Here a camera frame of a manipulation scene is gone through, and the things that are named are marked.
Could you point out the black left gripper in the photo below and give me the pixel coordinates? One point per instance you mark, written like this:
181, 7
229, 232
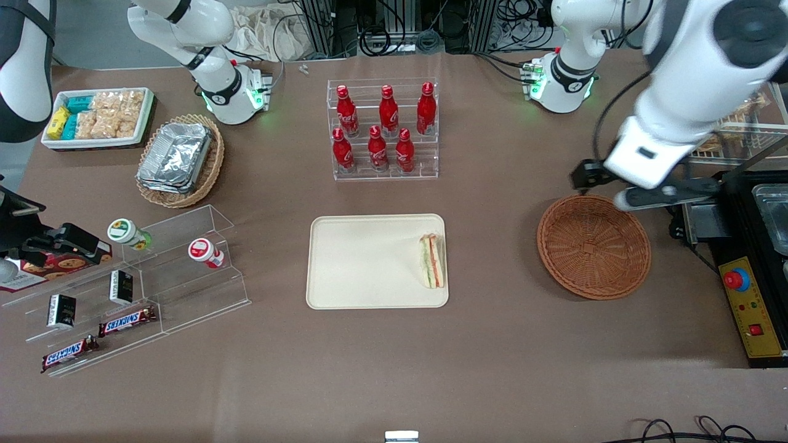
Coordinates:
589, 173

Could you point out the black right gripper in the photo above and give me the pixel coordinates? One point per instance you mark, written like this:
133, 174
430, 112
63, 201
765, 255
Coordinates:
18, 226

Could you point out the triangle sandwich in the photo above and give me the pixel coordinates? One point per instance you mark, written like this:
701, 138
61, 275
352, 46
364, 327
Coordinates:
432, 261

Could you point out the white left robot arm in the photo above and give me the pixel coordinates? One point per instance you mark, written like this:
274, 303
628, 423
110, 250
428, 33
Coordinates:
695, 74

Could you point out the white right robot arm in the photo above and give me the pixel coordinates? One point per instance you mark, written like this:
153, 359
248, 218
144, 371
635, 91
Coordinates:
215, 80

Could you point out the round brown wicker basket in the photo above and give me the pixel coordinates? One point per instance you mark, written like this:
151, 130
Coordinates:
594, 249

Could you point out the oval tan wicker basket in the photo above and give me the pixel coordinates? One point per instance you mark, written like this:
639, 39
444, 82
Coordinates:
212, 166

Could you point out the beige plastic tray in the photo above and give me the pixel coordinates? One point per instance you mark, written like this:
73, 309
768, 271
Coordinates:
369, 261

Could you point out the red cookie box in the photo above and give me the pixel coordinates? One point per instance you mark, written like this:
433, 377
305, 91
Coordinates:
37, 271

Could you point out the green capped drink bottle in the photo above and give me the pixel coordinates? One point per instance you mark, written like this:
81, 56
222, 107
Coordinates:
125, 232

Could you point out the small black box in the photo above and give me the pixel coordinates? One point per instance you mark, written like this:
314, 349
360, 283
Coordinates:
61, 311
121, 287

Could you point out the Snickers chocolate bar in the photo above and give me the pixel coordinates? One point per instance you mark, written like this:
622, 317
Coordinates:
68, 354
126, 321

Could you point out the white rectangular snack bin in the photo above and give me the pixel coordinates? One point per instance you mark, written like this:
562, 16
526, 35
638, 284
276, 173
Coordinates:
92, 143

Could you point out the teal snack pack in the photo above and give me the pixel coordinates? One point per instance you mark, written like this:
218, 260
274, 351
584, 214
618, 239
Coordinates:
80, 104
69, 127

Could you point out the clear rice cracker bag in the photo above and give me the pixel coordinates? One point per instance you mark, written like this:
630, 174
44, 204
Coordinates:
132, 103
128, 126
106, 101
86, 125
106, 125

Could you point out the yellow snack pack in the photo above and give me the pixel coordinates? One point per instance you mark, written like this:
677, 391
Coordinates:
58, 123

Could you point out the bagged fried snack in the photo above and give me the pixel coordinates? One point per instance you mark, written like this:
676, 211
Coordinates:
708, 146
748, 107

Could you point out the clear acrylic stepped display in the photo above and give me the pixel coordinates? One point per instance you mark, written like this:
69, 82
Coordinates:
191, 289

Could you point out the red capped drink bottle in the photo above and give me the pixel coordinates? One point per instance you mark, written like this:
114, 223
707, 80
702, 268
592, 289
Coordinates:
203, 251

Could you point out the stacked aluminium foil trays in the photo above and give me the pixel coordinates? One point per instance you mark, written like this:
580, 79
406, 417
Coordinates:
175, 157

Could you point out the clear acrylic bottle rack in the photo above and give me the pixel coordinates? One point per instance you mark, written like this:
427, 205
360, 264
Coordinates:
425, 157

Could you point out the red cola bottle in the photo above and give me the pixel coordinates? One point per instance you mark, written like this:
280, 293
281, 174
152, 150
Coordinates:
343, 154
378, 152
404, 154
426, 114
346, 114
388, 114

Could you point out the red emergency stop button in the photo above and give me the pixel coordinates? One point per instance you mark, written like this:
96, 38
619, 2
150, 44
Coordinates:
736, 280

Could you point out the metal pan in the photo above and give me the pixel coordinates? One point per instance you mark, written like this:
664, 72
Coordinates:
772, 215

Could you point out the yellow control box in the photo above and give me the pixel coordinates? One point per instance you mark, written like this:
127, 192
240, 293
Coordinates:
754, 314

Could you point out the crumpled white cloth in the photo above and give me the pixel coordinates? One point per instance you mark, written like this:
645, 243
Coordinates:
265, 34

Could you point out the black bracket with metal pin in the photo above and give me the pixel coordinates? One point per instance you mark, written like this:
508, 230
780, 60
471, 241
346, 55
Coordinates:
15, 231

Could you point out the grey metal bracket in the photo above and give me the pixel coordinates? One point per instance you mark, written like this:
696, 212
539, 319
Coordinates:
705, 224

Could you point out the aluminium frame rack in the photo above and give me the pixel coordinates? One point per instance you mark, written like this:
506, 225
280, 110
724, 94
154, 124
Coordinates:
320, 27

